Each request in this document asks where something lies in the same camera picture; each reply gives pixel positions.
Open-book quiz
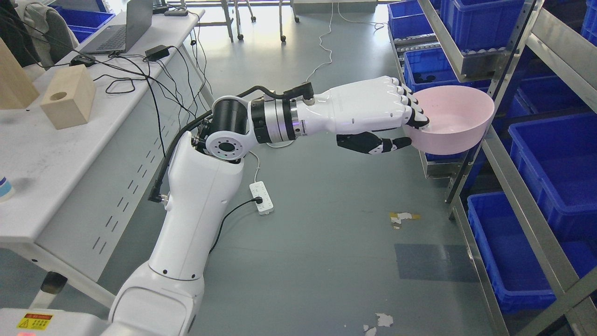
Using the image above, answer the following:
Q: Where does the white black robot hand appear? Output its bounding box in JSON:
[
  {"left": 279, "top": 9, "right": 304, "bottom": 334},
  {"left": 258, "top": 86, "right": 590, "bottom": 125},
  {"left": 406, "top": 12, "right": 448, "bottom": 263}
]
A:
[{"left": 292, "top": 76, "right": 430, "bottom": 154}]

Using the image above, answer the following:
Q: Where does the pink ikea bowl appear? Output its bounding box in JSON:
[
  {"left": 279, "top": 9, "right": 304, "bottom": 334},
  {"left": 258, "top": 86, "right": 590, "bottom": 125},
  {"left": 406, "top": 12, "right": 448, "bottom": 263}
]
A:
[{"left": 403, "top": 85, "right": 494, "bottom": 155}]

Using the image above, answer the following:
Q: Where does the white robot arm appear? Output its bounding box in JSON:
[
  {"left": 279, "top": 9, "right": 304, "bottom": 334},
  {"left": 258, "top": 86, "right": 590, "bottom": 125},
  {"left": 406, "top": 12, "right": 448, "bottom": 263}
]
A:
[{"left": 103, "top": 96, "right": 309, "bottom": 336}]

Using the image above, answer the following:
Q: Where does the white power strip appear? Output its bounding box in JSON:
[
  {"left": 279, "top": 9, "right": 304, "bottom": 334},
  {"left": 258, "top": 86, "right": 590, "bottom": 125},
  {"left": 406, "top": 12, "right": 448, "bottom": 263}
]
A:
[{"left": 249, "top": 181, "right": 274, "bottom": 215}]

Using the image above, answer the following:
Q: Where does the steel storage rack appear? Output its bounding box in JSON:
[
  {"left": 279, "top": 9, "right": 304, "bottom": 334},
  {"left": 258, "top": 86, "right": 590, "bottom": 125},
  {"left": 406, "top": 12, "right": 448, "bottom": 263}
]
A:
[{"left": 416, "top": 0, "right": 597, "bottom": 336}]

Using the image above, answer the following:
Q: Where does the black power adapter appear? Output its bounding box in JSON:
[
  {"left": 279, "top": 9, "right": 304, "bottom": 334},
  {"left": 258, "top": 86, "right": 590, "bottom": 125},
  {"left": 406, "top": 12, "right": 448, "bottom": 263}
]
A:
[{"left": 145, "top": 45, "right": 170, "bottom": 62}]

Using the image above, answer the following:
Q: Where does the grey laptop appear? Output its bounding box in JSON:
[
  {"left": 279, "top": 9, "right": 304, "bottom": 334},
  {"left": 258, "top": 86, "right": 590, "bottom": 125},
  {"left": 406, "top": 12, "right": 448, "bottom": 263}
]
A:
[{"left": 80, "top": 0, "right": 153, "bottom": 55}]

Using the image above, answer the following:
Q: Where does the white desk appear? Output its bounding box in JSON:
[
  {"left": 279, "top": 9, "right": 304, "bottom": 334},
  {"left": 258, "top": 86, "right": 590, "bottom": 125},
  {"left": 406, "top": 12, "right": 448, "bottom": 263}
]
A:
[{"left": 1, "top": 14, "right": 213, "bottom": 315}]

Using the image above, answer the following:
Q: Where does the wooden block with hole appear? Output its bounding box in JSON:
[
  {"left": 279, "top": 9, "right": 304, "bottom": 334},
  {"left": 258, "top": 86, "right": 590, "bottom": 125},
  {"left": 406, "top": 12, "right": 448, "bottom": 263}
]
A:
[{"left": 40, "top": 64, "right": 96, "bottom": 130}]

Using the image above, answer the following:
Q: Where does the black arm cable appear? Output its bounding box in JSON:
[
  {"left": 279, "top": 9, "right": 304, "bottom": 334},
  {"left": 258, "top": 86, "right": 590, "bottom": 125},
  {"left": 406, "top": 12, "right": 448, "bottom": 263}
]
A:
[{"left": 148, "top": 82, "right": 314, "bottom": 204}]

